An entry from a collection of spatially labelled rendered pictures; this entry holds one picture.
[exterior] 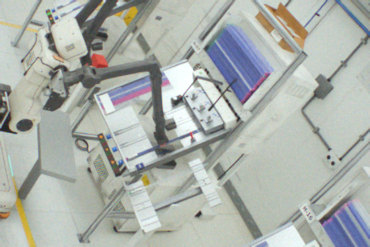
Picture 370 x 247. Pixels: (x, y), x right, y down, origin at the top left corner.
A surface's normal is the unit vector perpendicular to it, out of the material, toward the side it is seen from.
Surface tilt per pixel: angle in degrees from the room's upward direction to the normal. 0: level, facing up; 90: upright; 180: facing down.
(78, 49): 90
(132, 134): 42
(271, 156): 90
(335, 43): 90
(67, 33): 48
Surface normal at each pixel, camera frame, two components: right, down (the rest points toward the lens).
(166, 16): 0.42, 0.72
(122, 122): -0.06, -0.58
